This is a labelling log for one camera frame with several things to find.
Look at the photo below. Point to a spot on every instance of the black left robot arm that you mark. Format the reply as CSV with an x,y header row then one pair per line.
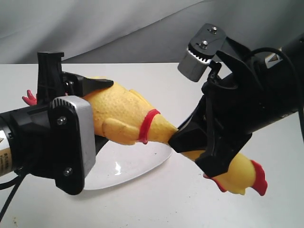
x,y
7,163

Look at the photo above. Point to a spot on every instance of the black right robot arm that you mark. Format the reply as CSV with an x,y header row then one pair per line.
x,y
264,86

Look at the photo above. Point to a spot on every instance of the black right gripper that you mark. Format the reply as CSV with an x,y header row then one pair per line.
x,y
228,108

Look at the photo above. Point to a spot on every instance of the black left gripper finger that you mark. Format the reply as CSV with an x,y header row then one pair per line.
x,y
99,143

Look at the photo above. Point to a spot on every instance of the white square plate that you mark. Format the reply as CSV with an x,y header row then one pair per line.
x,y
116,164

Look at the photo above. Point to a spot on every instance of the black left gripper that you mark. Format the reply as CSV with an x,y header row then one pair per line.
x,y
30,131

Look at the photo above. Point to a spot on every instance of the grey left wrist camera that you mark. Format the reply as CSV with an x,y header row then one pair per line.
x,y
73,142

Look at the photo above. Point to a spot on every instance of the grey backdrop cloth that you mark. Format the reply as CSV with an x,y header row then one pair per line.
x,y
137,31

